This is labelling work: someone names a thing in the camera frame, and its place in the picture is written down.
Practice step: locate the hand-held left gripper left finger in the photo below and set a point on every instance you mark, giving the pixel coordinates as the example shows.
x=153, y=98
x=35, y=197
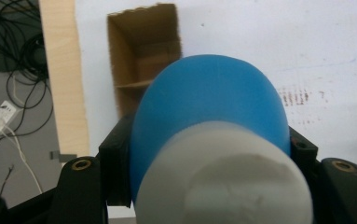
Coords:
x=115, y=168

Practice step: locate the blue bottle with white cap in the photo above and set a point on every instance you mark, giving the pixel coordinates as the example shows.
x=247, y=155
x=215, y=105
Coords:
x=210, y=99

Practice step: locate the white power strip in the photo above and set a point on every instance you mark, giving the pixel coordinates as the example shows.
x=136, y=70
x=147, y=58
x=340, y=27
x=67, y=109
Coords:
x=0, y=118

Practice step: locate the blue cardboard box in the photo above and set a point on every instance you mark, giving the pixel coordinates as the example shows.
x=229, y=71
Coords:
x=145, y=37

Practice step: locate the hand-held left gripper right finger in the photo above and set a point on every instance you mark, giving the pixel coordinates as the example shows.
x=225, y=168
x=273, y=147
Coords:
x=305, y=152

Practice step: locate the dark floor plate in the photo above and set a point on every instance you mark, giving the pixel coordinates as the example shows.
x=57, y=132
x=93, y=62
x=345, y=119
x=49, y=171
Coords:
x=8, y=59

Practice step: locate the dark tape strip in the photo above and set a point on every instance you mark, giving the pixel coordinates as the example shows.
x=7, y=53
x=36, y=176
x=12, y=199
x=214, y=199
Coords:
x=62, y=157

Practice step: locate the white table mat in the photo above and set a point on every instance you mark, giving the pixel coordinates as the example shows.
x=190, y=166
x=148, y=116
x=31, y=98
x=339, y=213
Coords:
x=260, y=37

